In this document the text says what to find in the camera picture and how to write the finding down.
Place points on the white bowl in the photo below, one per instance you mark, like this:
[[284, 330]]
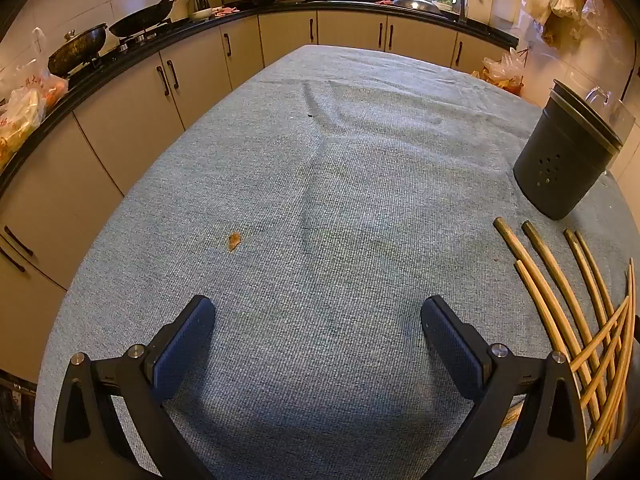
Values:
[[201, 15]]

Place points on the blue-grey tablecloth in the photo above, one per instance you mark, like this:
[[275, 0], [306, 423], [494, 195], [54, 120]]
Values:
[[320, 185]]

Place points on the black kitchen countertop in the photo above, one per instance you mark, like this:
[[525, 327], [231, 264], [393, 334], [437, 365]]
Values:
[[345, 5]]

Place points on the dark grey utensil holder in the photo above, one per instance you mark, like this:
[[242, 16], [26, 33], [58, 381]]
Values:
[[555, 160]]

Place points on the clear glass pitcher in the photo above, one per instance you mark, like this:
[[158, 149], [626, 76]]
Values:
[[617, 115]]

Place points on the steel pot lid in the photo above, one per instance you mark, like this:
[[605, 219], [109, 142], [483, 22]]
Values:
[[417, 4]]

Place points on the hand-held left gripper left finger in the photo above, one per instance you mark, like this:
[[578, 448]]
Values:
[[185, 345]]

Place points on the red plastic basket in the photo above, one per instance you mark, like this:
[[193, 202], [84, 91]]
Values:
[[505, 72]]

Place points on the white bag with red print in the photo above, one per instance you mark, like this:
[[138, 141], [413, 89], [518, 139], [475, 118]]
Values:
[[35, 77]]

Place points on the pile of wooden chopsticks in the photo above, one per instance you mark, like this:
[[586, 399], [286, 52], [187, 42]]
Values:
[[531, 234]]

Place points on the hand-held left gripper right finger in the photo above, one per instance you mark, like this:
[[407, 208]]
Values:
[[452, 345]]

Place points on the pink cloth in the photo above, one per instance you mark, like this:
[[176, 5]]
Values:
[[226, 10]]

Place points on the hanging clear plastic bags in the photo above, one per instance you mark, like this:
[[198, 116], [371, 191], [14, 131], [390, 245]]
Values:
[[565, 0]]

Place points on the dark lidded pot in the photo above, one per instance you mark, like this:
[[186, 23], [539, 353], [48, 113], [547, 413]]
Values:
[[77, 50]]

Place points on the dark kettle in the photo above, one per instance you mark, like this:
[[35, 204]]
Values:
[[199, 1]]

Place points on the black gas stove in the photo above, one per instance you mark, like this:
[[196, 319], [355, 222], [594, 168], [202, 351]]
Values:
[[135, 40]]

